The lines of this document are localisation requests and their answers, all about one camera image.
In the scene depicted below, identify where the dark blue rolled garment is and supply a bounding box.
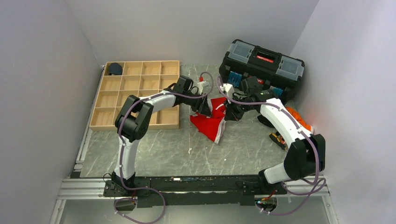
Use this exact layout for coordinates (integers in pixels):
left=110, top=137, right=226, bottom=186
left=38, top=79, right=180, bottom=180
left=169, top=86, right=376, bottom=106
left=108, top=63, right=123, bottom=76

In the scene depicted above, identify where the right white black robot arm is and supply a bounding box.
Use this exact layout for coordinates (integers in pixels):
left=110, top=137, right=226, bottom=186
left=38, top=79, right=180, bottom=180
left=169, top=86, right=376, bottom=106
left=217, top=77, right=325, bottom=194

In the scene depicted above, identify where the black toolbox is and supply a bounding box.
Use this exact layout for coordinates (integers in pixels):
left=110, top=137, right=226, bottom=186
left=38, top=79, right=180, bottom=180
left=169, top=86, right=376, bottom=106
left=219, top=39, right=305, bottom=103

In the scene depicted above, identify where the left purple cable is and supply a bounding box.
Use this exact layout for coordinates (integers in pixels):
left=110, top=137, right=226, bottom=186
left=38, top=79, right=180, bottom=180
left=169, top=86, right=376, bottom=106
left=113, top=71, right=215, bottom=224

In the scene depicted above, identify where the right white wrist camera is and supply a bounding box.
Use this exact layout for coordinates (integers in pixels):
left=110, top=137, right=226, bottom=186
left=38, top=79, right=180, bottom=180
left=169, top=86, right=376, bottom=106
left=220, top=84, right=234, bottom=98

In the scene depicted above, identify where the purple cable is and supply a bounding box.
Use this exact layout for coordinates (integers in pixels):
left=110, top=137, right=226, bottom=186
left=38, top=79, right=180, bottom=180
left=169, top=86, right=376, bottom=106
left=216, top=76, right=327, bottom=216
left=113, top=71, right=215, bottom=224

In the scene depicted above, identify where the yellow black screwdriver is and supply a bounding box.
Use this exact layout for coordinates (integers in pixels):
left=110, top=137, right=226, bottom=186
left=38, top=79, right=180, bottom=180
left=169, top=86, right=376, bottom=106
left=269, top=132, right=288, bottom=151

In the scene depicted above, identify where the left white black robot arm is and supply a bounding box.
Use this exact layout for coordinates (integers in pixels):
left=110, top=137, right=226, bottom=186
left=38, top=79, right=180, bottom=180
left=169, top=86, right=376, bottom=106
left=111, top=76, right=212, bottom=196

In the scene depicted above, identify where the wooden compartment tray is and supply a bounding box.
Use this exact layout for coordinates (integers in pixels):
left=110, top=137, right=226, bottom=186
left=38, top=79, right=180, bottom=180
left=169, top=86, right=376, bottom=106
left=89, top=61, right=180, bottom=131

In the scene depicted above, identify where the orange garment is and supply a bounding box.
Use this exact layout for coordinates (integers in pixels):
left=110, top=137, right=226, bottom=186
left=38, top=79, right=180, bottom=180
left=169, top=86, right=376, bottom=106
left=285, top=107, right=314, bottom=134

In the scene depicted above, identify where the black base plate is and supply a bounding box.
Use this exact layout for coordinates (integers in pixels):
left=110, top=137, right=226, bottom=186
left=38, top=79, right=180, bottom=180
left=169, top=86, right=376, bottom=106
left=103, top=175, right=286, bottom=208

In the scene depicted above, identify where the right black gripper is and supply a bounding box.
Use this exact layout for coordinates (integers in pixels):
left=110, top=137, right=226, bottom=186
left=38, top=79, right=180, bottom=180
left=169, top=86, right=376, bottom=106
left=224, top=94, right=255, bottom=122

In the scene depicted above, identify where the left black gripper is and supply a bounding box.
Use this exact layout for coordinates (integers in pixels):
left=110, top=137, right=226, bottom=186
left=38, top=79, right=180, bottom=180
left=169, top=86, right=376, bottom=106
left=183, top=91, right=213, bottom=118

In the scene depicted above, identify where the red white underwear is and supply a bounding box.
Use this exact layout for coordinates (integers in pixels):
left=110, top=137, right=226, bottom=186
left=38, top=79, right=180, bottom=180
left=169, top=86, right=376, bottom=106
left=190, top=97, right=226, bottom=144

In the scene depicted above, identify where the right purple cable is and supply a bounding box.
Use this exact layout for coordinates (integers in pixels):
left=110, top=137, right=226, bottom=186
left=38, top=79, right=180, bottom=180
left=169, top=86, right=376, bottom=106
left=216, top=76, right=327, bottom=216

